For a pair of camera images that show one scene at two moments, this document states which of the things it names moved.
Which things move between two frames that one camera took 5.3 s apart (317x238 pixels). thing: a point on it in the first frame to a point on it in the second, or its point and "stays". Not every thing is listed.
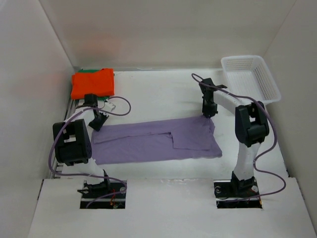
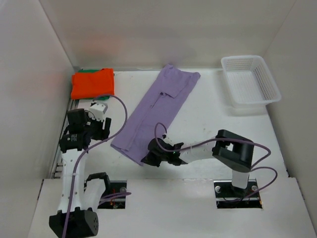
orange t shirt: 101,83 stays
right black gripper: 207,112 to 150,159
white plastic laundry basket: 249,76 stays
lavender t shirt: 185,138 to 155,115
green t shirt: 100,98 stays
